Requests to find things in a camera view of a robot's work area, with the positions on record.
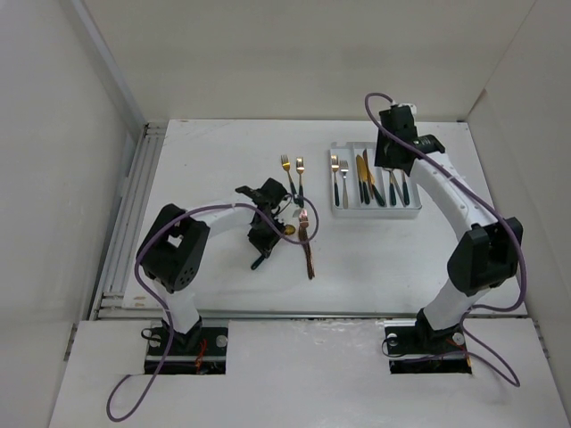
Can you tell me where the gold spoon green handle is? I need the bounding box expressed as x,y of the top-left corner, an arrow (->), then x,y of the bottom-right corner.
389,170 -> 397,206
401,171 -> 410,206
247,224 -> 295,270

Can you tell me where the rose gold fork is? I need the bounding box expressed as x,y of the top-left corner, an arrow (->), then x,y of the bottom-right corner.
297,209 -> 316,278
302,243 -> 315,280

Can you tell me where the silver slotted spoon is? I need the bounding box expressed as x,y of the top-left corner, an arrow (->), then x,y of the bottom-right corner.
393,173 -> 404,206

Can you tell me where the gold fork green handle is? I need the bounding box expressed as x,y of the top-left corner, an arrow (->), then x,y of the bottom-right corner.
280,154 -> 297,197
295,157 -> 305,201
330,154 -> 340,207

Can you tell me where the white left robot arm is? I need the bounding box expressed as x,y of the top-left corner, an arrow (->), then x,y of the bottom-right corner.
134,178 -> 288,355

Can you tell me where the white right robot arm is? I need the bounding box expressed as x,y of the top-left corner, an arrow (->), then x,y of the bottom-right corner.
375,104 -> 523,353

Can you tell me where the white three-compartment cutlery tray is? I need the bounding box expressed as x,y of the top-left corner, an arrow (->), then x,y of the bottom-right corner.
329,142 -> 422,219

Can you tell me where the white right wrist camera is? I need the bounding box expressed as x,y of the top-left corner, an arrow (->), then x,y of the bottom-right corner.
392,103 -> 418,116

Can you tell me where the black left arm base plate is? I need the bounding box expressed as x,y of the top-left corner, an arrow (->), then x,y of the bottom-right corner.
141,319 -> 228,375

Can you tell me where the aluminium rail frame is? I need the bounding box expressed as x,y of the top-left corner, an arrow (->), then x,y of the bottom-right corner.
83,122 -> 167,321

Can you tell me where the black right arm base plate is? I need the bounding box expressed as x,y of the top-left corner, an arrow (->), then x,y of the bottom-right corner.
384,323 -> 472,375

